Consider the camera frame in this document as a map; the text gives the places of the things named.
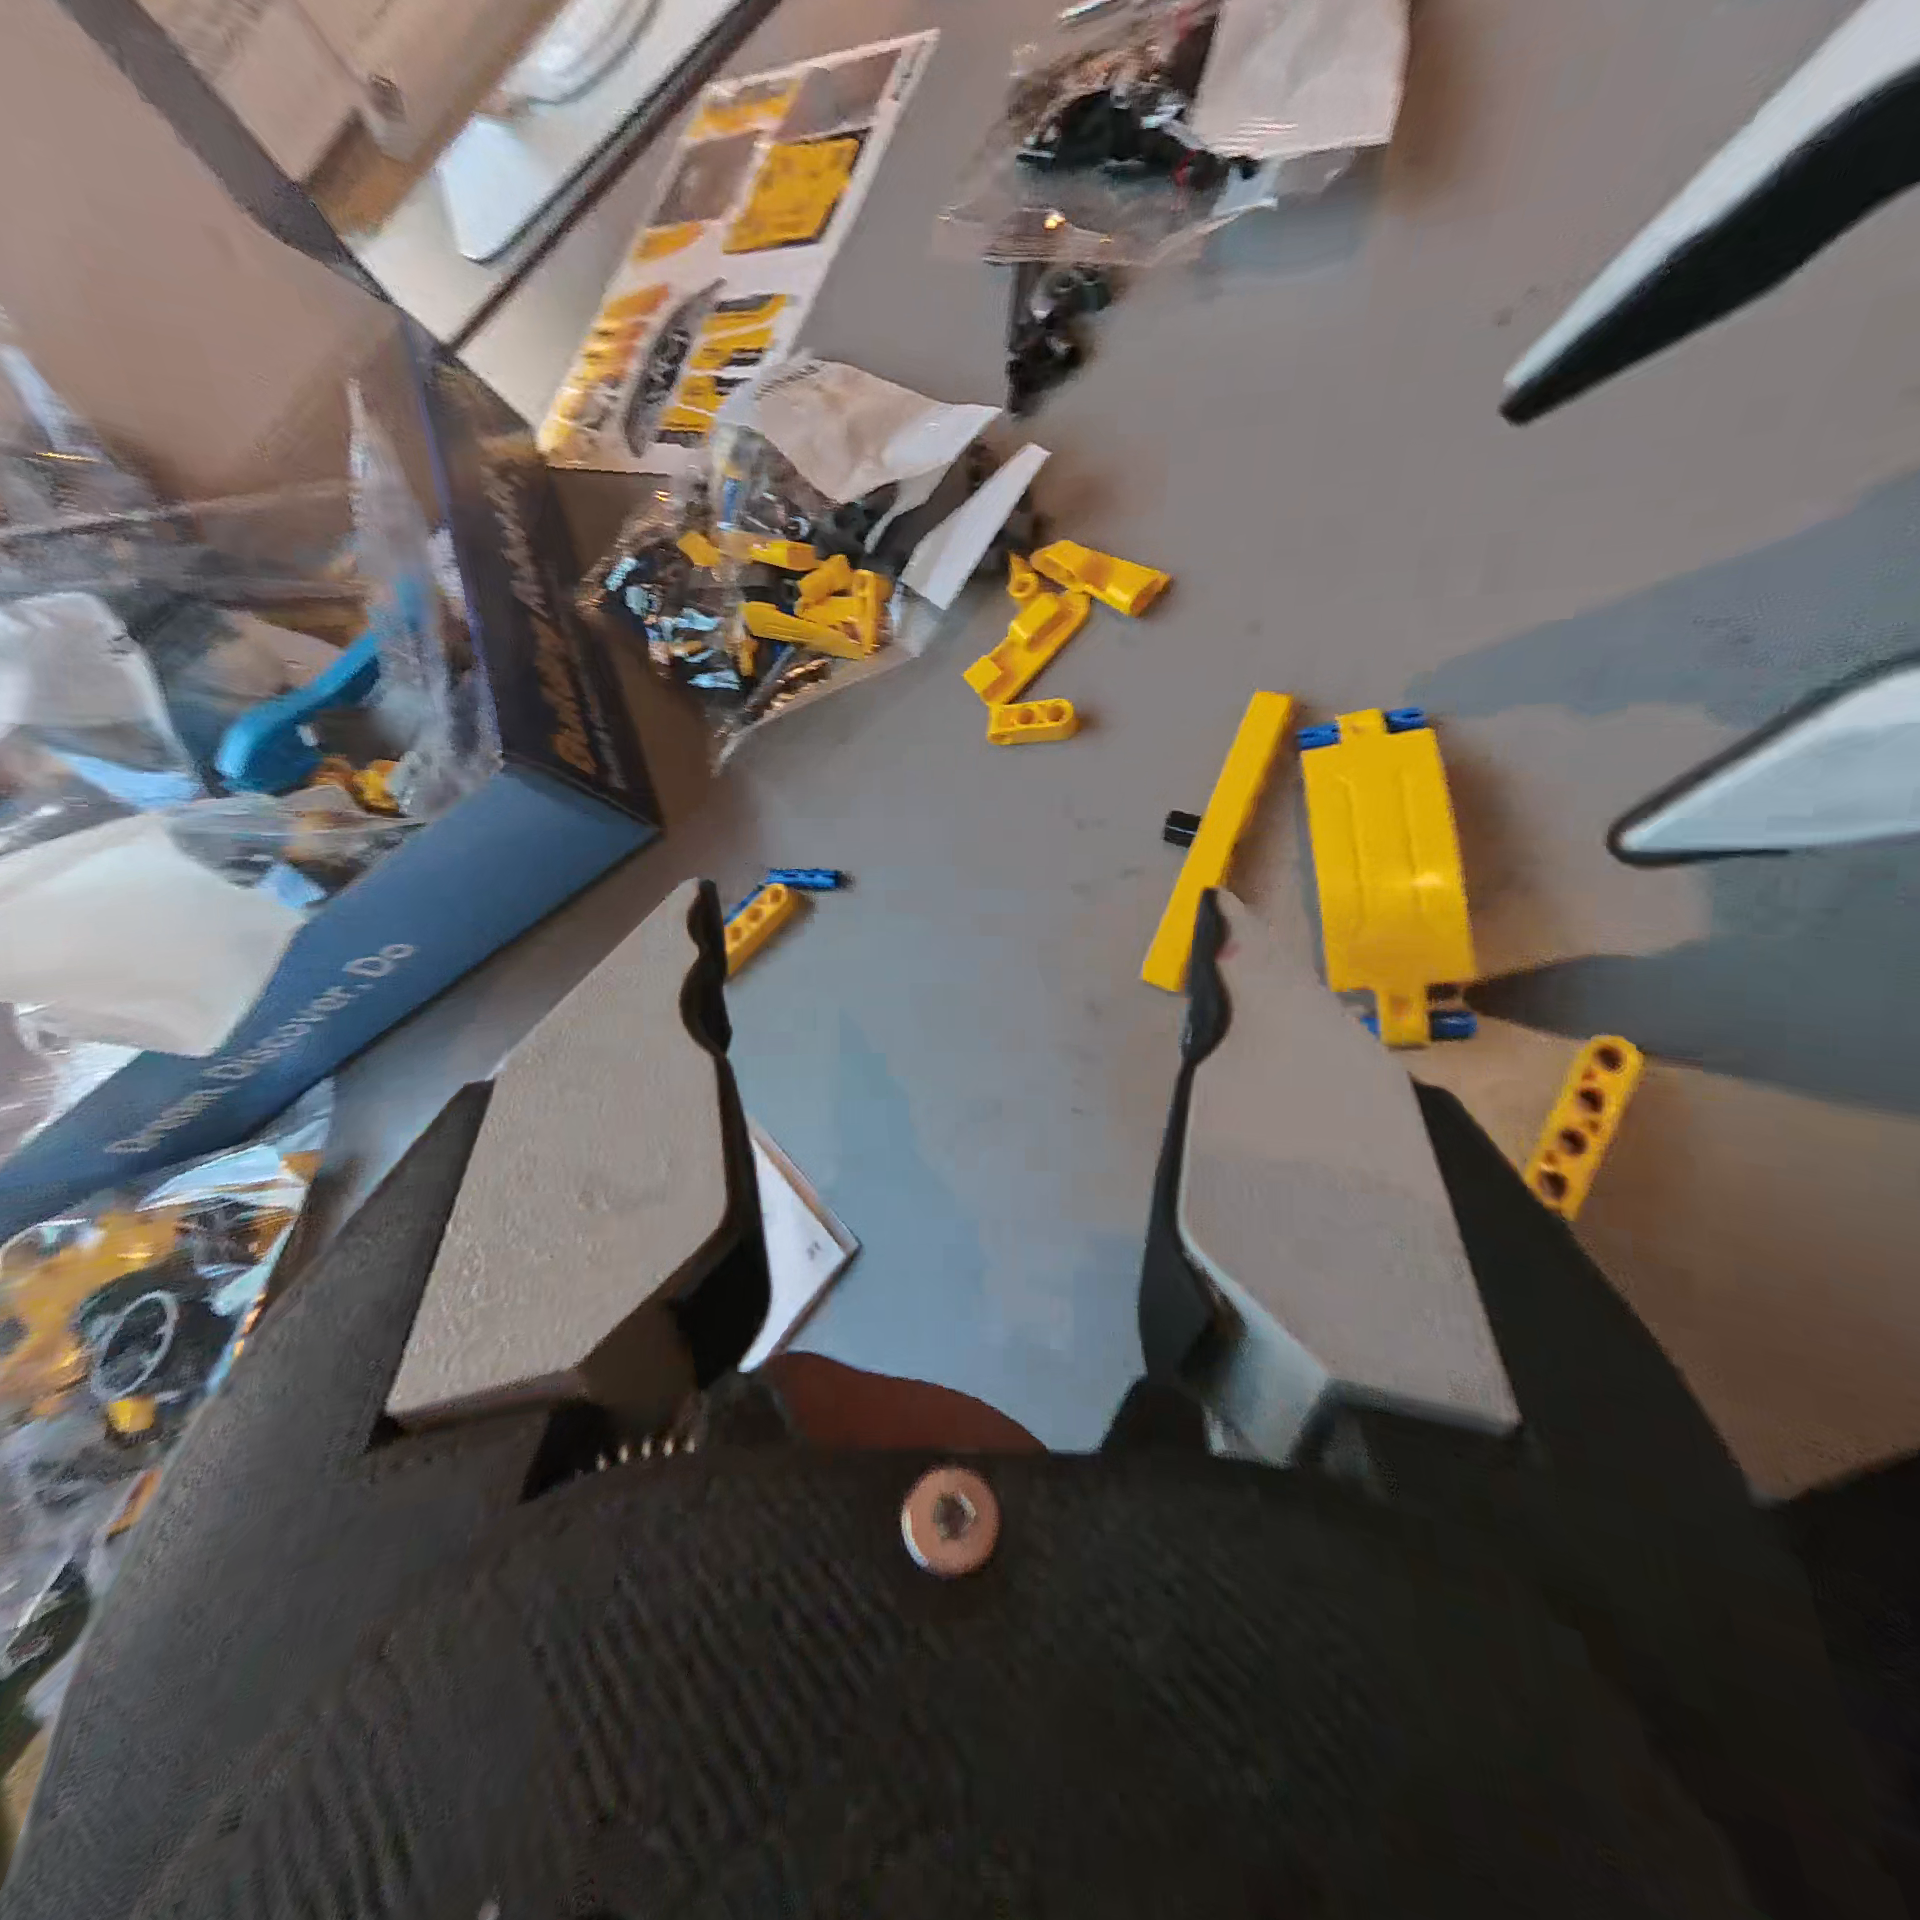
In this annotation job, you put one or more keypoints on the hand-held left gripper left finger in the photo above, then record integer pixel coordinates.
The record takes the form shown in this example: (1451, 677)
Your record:
(571, 1201)

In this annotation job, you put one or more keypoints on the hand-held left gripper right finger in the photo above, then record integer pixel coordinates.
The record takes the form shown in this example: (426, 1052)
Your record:
(1351, 1259)

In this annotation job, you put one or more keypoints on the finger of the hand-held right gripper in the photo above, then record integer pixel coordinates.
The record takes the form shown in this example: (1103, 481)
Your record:
(1772, 181)
(1815, 786)

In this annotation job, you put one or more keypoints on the yellow curved panel blue pins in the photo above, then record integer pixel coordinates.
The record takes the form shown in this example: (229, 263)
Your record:
(1388, 856)

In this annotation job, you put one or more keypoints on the yellow beam black pin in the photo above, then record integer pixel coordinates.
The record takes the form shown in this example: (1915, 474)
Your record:
(1229, 825)

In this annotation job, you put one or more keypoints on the grey desk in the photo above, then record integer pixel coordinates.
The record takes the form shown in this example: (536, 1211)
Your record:
(1322, 481)

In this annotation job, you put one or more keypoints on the long yellow nine-hole beam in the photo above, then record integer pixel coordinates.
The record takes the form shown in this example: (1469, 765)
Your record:
(1583, 1125)

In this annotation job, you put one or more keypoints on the short yellow beam blue pin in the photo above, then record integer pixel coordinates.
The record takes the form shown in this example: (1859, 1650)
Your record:
(757, 921)

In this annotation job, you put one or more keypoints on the plastic bag of wheel parts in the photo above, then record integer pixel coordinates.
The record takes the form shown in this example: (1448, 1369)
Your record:
(121, 1321)

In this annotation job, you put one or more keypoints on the blue kit box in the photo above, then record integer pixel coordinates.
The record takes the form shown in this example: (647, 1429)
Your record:
(509, 660)

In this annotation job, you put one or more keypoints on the blue plastic part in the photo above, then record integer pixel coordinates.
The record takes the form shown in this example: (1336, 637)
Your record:
(285, 721)

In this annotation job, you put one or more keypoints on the plastic bag of black parts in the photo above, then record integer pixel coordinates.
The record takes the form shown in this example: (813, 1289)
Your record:
(1200, 122)

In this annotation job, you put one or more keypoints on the short yellow three-hole beam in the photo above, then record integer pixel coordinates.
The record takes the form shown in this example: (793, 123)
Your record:
(1036, 721)

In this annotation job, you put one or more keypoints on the plastic bag of yellow parts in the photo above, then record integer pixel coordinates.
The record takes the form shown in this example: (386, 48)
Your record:
(780, 572)

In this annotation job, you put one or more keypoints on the yellow L-shaped piece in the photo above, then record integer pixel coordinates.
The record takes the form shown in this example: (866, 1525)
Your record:
(1028, 645)

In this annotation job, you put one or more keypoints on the loose black connector parts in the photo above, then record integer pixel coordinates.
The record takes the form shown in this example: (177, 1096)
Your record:
(1057, 331)

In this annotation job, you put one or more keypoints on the clear bags inside box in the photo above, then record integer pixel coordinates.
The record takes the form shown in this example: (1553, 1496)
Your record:
(151, 601)

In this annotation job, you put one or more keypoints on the sticker sheet in plastic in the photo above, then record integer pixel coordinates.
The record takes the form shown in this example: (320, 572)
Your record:
(736, 257)

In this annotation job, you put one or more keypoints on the cardboard box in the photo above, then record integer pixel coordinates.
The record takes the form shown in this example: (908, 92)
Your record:
(151, 240)

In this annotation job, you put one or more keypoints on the white stand base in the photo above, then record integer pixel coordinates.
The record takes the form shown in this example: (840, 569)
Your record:
(556, 135)

